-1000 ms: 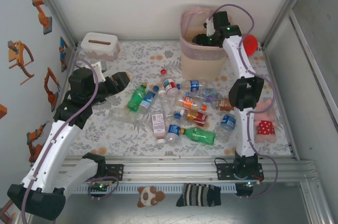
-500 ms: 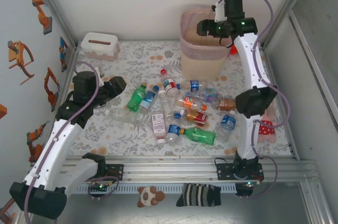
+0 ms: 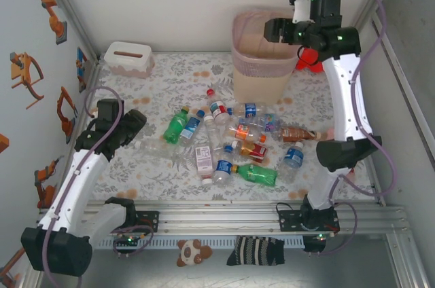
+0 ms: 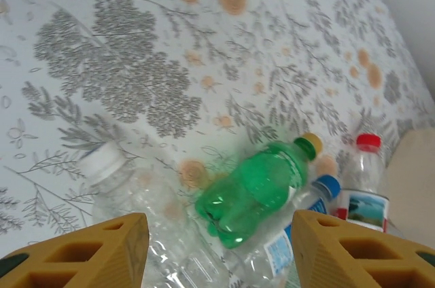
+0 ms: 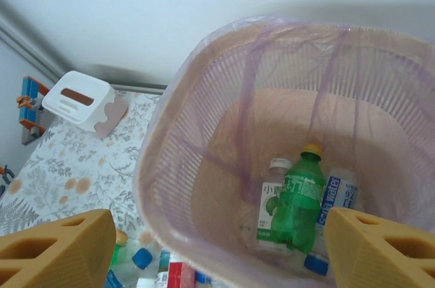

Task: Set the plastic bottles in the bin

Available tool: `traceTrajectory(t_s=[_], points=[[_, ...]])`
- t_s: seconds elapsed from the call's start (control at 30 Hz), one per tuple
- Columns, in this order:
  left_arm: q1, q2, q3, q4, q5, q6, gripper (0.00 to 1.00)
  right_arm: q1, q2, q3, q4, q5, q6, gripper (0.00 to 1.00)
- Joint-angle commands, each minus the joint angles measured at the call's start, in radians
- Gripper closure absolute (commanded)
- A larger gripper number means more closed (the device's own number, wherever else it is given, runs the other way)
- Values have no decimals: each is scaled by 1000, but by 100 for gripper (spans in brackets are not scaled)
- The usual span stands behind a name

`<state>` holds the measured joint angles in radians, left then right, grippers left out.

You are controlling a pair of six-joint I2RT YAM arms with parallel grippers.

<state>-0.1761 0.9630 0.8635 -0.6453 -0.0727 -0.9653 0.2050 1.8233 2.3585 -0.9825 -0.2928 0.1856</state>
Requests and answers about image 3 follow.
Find clear bottle white cap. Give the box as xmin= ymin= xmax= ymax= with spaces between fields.
xmin=134 ymin=137 xmax=191 ymax=160

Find green soda bottle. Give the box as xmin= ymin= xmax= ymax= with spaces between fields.
xmin=232 ymin=164 xmax=279 ymax=187
xmin=162 ymin=106 xmax=190 ymax=145

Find blue cap light-blue label bottle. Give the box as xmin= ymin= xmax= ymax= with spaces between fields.
xmin=177 ymin=109 xmax=206 ymax=148

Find pink bottle white label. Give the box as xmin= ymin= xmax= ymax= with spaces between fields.
xmin=194 ymin=144 xmax=215 ymax=186

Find red cap clear bottle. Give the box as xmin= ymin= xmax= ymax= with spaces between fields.
xmin=206 ymin=88 xmax=232 ymax=124

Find brown tea bottle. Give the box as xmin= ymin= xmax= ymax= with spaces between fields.
xmin=278 ymin=126 xmax=322 ymax=143

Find orange cap orange label bottle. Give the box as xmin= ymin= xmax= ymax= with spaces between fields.
xmin=226 ymin=123 xmax=268 ymax=145

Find small blue cap water bottle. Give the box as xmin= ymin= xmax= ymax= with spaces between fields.
xmin=212 ymin=144 xmax=235 ymax=187

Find white cap blue label bottle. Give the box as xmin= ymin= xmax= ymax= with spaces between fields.
xmin=281 ymin=141 xmax=306 ymax=183

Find beige bin pink bag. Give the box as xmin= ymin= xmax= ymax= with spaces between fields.
xmin=232 ymin=5 xmax=302 ymax=105

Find red balloon toy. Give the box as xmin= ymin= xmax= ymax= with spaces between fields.
xmin=294 ymin=46 xmax=326 ymax=73

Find white tissue box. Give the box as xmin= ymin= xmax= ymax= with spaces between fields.
xmin=103 ymin=41 xmax=154 ymax=79

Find floral table mat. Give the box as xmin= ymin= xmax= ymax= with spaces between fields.
xmin=66 ymin=52 xmax=385 ymax=202

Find clear bottle colourful label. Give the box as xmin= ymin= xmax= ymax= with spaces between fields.
xmin=234 ymin=113 xmax=285 ymax=134

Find pink pig plush toy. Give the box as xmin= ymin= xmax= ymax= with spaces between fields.
xmin=326 ymin=126 xmax=358 ymax=182

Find small circuit board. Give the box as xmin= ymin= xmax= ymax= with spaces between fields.
xmin=114 ymin=235 xmax=145 ymax=247
xmin=303 ymin=232 xmax=330 ymax=254

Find brown white panda plush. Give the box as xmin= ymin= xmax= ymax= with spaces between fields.
xmin=175 ymin=238 xmax=214 ymax=268

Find black white striped sock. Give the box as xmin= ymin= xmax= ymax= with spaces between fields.
xmin=226 ymin=235 xmax=285 ymax=267

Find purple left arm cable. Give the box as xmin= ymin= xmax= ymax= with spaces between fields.
xmin=43 ymin=86 xmax=152 ymax=288

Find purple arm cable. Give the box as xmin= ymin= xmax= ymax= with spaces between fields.
xmin=43 ymin=86 xmax=152 ymax=288
xmin=297 ymin=0 xmax=398 ymax=257

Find aluminium side rail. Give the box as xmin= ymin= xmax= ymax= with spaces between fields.
xmin=56 ymin=58 xmax=105 ymax=206
xmin=360 ymin=60 xmax=387 ymax=206

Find blue orange wall sticker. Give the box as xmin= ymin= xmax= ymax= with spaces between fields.
xmin=75 ymin=46 xmax=90 ymax=94

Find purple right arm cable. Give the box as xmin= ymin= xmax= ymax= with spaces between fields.
xmin=297 ymin=0 xmax=398 ymax=257

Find orange gripper wall sticker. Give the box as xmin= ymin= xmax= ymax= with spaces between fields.
xmin=9 ymin=52 xmax=46 ymax=109

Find white slotted cable tray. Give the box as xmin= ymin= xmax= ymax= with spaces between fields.
xmin=83 ymin=236 xmax=305 ymax=250

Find aluminium frame rail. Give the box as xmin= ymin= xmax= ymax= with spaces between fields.
xmin=32 ymin=199 xmax=408 ymax=234

